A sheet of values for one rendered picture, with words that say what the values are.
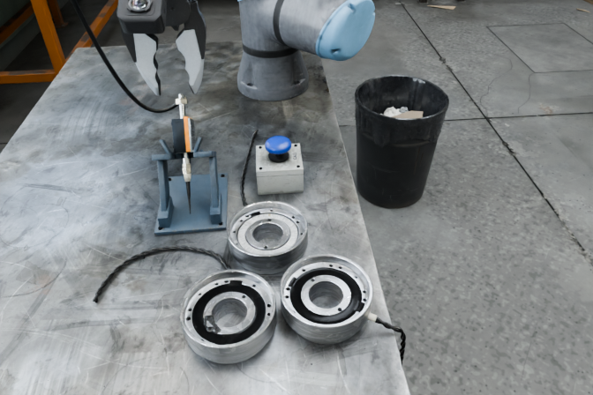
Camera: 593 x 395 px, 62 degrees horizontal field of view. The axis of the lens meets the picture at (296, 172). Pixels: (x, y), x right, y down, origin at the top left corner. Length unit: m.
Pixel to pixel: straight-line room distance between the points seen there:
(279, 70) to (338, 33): 0.19
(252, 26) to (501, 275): 1.23
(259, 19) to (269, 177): 0.33
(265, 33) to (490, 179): 1.47
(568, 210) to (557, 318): 0.56
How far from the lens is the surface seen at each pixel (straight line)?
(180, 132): 0.69
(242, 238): 0.65
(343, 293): 0.58
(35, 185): 0.89
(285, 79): 0.99
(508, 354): 1.63
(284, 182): 0.74
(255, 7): 0.95
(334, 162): 0.82
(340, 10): 0.85
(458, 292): 1.72
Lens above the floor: 1.28
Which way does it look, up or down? 37 degrees down
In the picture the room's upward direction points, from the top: 1 degrees counter-clockwise
